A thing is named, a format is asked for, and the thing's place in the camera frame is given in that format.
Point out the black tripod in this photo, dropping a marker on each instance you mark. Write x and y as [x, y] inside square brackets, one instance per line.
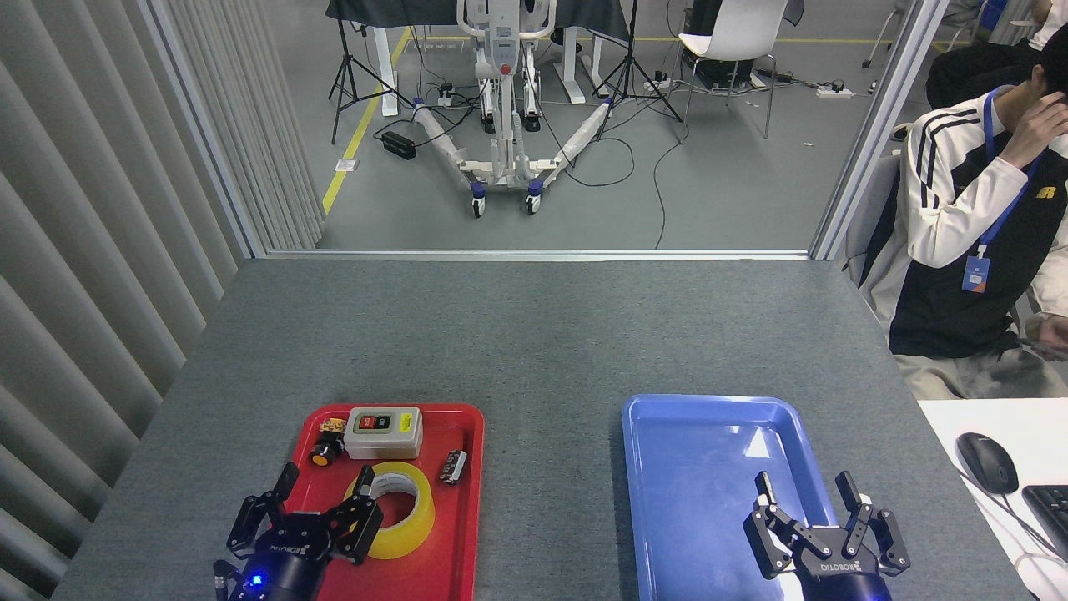
[359, 75]
[632, 75]

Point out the white chair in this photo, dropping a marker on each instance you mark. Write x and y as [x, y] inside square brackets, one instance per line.
[734, 33]

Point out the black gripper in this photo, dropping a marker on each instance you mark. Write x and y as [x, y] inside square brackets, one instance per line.
[284, 568]
[843, 580]

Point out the black keyboard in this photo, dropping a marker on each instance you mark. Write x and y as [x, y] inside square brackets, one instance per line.
[1050, 517]

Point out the grey chair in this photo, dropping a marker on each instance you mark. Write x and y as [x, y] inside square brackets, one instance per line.
[872, 209]

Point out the white power strip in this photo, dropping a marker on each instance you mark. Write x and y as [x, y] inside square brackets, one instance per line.
[834, 92]

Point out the silver table rail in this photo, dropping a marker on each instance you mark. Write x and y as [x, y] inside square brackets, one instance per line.
[534, 254]

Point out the person in dark clothes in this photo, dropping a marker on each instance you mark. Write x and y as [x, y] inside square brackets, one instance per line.
[976, 71]

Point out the person in white black jacket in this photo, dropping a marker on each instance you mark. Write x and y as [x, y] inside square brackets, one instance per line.
[951, 250]

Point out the black orange push button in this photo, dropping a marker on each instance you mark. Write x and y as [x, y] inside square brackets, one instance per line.
[324, 451]

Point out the person's right hand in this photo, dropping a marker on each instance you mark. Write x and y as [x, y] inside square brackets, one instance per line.
[1035, 125]

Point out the white stand on wheels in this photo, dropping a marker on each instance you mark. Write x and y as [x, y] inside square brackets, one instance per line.
[505, 125]

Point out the grey switch box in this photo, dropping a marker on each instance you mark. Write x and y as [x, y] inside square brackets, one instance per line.
[384, 434]

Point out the silver post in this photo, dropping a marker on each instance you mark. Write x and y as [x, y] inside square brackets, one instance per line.
[876, 125]

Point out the small black silver component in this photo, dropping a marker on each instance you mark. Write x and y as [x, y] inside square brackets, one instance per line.
[453, 467]

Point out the person's left hand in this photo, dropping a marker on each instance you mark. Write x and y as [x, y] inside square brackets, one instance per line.
[1053, 335]

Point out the yellow tape roll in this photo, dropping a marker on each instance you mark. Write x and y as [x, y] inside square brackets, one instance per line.
[413, 522]

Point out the blue plastic tray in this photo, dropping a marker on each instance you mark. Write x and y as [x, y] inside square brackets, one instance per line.
[692, 484]

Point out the black computer mouse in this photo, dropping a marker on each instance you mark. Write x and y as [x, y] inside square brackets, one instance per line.
[987, 463]

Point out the red plastic tray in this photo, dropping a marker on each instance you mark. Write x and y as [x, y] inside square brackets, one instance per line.
[455, 534]

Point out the black box on floor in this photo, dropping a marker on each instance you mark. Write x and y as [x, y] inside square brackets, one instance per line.
[399, 144]

